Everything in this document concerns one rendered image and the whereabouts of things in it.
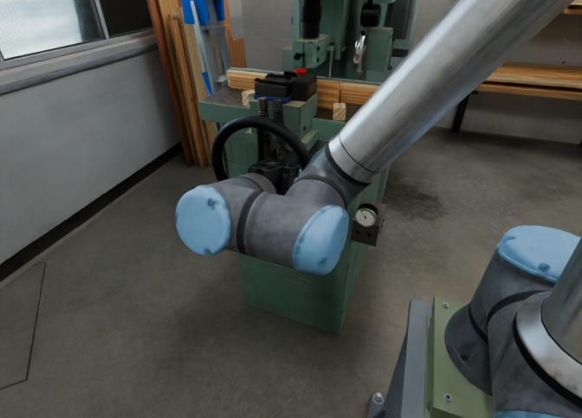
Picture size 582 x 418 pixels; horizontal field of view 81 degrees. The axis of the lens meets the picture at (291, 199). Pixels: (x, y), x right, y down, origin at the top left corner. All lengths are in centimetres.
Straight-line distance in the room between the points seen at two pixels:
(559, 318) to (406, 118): 26
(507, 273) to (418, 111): 30
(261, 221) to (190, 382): 108
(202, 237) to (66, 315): 141
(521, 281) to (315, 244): 32
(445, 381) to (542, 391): 28
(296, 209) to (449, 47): 24
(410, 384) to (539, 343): 39
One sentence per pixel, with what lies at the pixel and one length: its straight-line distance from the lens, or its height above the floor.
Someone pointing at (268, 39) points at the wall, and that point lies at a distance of 362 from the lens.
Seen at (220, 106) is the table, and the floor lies 90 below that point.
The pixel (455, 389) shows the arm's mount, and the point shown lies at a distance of 74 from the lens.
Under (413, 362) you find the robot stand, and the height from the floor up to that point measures 55.
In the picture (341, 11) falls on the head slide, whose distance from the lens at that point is 114.
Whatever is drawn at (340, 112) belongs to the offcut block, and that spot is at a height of 92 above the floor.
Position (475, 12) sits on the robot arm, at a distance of 43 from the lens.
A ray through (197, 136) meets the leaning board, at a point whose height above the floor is 26.
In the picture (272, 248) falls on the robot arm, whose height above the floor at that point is 96.
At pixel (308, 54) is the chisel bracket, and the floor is 104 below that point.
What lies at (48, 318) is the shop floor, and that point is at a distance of 186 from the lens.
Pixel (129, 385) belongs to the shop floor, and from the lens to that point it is 151.
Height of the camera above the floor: 124
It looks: 34 degrees down
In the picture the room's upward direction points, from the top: straight up
